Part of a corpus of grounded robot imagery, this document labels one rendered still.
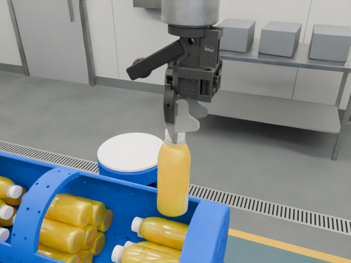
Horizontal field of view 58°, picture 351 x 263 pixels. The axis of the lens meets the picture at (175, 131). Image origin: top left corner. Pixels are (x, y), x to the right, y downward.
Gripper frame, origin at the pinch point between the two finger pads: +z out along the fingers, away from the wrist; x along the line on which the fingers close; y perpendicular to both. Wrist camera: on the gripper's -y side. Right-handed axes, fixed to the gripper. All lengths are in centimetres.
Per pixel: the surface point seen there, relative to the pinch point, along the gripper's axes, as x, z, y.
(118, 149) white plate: 45, 40, -40
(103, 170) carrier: 34, 42, -40
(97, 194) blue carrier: 13.7, 35.5, -29.7
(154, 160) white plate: 42, 39, -23
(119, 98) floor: 297, 141, -182
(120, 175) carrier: 32, 42, -32
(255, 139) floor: 250, 139, 3
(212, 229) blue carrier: -2.3, 20.2, 9.4
